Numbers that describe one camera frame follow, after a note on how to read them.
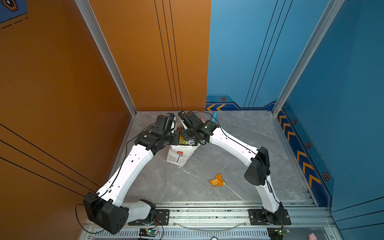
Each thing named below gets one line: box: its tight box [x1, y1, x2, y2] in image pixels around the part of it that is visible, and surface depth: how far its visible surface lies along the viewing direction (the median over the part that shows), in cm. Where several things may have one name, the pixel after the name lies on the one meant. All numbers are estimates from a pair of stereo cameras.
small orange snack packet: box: [208, 173, 226, 188], surface depth 85 cm
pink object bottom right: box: [308, 232, 317, 240], surface depth 68 cm
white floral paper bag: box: [166, 143, 201, 167], surface depth 77 cm
